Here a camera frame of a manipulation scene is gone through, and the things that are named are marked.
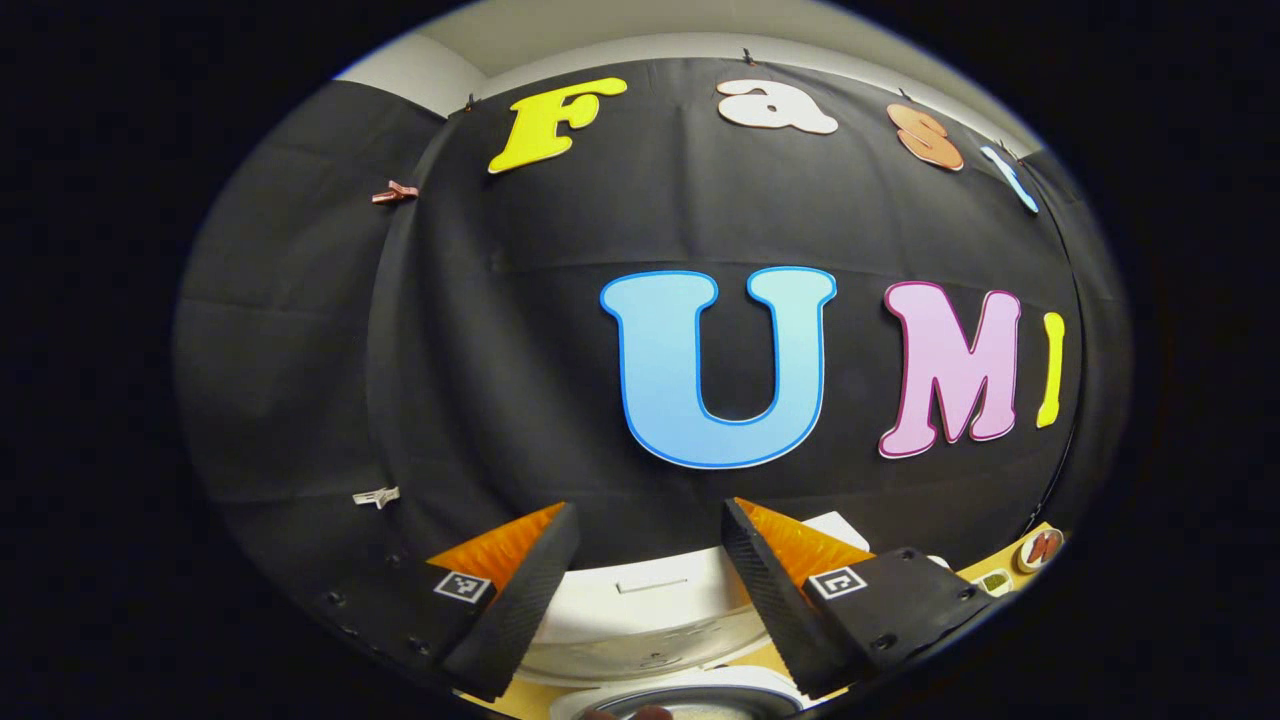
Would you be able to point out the pink clip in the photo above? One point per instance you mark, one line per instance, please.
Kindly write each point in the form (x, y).
(395, 192)

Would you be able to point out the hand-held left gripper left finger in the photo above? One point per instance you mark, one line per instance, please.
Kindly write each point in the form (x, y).
(520, 600)

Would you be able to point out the red meat slice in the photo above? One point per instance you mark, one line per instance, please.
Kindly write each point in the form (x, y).
(1045, 547)

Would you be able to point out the round white plate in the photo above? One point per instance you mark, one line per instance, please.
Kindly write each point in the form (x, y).
(1022, 560)

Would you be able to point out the white clip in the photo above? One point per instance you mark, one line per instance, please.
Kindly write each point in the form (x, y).
(376, 497)

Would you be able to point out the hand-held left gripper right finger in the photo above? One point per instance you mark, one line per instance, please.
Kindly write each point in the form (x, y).
(770, 605)

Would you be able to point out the green mung beans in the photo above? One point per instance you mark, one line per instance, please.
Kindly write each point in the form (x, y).
(995, 581)

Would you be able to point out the white rice cooker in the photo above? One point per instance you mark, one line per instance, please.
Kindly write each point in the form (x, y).
(640, 620)

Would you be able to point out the white divided dish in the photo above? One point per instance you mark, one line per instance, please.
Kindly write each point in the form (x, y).
(995, 592)

